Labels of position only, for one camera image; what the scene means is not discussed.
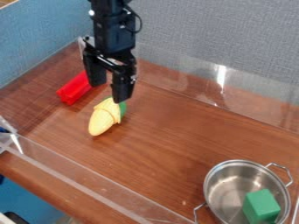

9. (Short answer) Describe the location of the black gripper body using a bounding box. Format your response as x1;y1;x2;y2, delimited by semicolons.
82;36;136;73

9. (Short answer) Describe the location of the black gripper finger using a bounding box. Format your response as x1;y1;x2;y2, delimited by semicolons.
82;56;107;87
111;69;136;103

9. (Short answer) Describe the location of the yellow green toy corn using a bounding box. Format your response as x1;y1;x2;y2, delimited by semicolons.
88;97;127;136

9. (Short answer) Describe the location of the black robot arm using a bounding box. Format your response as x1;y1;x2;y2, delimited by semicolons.
81;0;139;103

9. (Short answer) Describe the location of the red rectangular block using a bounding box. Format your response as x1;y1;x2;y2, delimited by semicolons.
56;71;92;105

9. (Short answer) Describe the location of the clear acrylic back barrier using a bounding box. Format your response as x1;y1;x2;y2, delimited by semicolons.
135;43;299;134

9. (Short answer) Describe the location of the clear acrylic barrier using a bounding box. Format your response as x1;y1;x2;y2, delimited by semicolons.
135;43;299;134
0;132;193;224

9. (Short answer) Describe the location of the clear acrylic front barrier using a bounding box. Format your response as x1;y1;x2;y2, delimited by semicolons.
0;132;193;224

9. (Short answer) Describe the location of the silver metal pot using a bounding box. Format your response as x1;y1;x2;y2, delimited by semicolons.
192;159;293;224

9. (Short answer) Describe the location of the green cube block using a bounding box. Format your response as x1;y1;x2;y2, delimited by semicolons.
241;189;281;224

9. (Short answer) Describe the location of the clear acrylic corner bracket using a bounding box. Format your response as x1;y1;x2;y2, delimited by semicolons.
77;36;89;59

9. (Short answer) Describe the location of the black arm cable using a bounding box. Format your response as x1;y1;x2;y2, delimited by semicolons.
124;5;144;33

